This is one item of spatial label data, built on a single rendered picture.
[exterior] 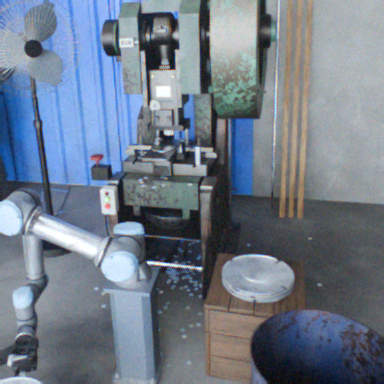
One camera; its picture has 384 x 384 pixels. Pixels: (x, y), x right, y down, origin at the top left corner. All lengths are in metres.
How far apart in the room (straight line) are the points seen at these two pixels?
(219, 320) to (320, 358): 0.38
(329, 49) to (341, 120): 0.51
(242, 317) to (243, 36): 1.09
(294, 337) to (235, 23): 1.16
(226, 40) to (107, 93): 1.98
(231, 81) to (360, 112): 1.75
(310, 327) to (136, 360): 0.71
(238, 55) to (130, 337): 1.20
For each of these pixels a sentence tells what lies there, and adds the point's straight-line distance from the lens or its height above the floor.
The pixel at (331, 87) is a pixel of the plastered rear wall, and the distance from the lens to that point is 3.46.
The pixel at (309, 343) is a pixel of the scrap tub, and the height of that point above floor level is 0.35.
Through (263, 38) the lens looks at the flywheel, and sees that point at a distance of 2.18.
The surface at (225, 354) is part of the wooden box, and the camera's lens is 1.99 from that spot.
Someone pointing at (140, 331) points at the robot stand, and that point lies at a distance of 1.89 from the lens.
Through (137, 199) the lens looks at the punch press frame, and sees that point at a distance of 2.32.
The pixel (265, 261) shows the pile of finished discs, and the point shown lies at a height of 0.39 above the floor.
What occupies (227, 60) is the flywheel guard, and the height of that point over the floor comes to 1.25.
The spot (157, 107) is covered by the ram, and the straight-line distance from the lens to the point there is 2.29.
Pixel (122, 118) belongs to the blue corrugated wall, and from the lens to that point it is 3.68.
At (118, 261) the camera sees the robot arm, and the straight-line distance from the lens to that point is 1.58.
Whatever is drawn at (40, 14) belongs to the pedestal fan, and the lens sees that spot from 2.67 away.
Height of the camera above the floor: 1.45
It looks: 18 degrees down
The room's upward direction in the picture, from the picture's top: 3 degrees counter-clockwise
